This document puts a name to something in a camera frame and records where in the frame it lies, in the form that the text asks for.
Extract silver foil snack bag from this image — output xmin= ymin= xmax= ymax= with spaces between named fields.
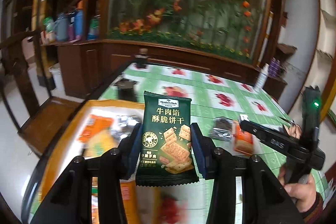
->
xmin=209 ymin=117 xmax=233 ymax=141

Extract orange cracker packet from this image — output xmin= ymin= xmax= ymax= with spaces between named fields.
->
xmin=232 ymin=121 xmax=254 ymax=156
xmin=78 ymin=114 xmax=114 ymax=143

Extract green beef cracker packet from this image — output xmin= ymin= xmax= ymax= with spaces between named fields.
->
xmin=135 ymin=91 xmax=199 ymax=187

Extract green yellow biscuit packet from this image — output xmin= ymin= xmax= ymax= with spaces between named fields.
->
xmin=84 ymin=129 xmax=118 ymax=158

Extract person's right hand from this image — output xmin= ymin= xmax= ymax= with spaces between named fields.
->
xmin=278 ymin=164 xmax=317 ymax=213

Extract black scissors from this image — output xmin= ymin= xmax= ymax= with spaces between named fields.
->
xmin=278 ymin=116 xmax=295 ymax=126

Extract small white box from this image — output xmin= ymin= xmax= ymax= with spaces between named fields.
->
xmin=239 ymin=114 xmax=249 ymax=122

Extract yellow cardboard tray box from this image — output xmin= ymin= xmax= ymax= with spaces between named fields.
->
xmin=39 ymin=99 xmax=161 ymax=224

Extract orange cracker packet in tray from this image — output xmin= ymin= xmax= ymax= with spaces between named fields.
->
xmin=78 ymin=114 xmax=114 ymax=143

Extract black round pot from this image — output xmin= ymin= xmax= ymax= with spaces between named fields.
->
xmin=114 ymin=78 xmax=138 ymax=102

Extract white spray bottle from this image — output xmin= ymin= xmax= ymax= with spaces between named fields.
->
xmin=253 ymin=64 xmax=269 ymax=92

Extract purple bottles on shelf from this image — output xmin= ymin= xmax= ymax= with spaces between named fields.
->
xmin=268 ymin=58 xmax=280 ymax=77

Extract black ink bottle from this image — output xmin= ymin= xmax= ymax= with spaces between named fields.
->
xmin=135 ymin=48 xmax=148 ymax=69

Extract dark wooden cabinet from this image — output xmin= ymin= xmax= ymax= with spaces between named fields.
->
xmin=57 ymin=43 xmax=104 ymax=99

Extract white bucket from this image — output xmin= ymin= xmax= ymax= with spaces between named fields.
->
xmin=49 ymin=63 xmax=64 ymax=91

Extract grey thermos jug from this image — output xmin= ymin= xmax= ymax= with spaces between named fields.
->
xmin=54 ymin=12 xmax=68 ymax=42

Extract blue thermos bottle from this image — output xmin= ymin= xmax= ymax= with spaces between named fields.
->
xmin=74 ymin=0 xmax=84 ymax=40

